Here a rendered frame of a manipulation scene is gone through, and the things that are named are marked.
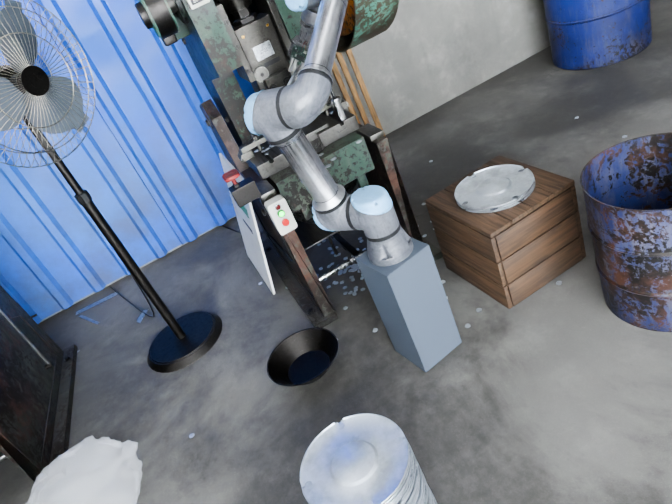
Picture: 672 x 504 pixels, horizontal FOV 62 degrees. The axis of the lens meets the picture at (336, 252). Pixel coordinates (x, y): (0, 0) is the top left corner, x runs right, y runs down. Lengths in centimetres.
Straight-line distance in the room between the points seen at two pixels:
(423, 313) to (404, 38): 230
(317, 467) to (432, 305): 69
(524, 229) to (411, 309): 50
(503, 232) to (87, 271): 250
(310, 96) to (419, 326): 86
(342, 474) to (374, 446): 11
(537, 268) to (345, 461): 106
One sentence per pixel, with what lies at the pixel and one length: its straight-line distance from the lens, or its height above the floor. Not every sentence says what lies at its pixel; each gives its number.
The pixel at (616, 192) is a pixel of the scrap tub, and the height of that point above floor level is 31.
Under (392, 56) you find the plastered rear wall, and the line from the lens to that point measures 380.
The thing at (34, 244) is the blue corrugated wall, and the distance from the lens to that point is 362.
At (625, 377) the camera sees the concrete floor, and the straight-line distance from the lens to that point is 192.
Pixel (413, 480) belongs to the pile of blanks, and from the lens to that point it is 148.
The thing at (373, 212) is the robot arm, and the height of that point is 64.
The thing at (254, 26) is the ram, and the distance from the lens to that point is 220.
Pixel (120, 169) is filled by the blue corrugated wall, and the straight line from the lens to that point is 346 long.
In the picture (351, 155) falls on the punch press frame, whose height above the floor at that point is 60.
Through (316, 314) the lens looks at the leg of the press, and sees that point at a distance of 243.
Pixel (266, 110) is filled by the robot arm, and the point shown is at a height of 105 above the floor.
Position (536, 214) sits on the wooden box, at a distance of 207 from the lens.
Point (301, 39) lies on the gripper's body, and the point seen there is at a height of 110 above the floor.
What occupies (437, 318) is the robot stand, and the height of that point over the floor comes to 17.
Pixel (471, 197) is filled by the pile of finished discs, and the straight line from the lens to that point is 214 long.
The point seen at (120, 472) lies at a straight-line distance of 221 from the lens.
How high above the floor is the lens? 146
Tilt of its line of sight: 31 degrees down
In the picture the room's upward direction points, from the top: 24 degrees counter-clockwise
